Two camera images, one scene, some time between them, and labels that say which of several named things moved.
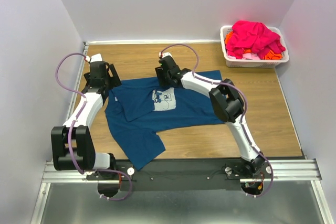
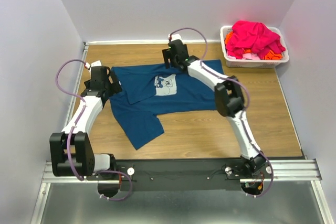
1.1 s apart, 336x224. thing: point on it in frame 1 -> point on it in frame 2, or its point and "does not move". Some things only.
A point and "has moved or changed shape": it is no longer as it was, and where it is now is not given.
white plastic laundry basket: x=243 y=63 does not move
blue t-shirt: x=137 y=109 has moved or changed shape
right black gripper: x=161 y=81 -> x=166 y=55
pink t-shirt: x=253 y=35 does not move
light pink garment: x=250 y=55 does not move
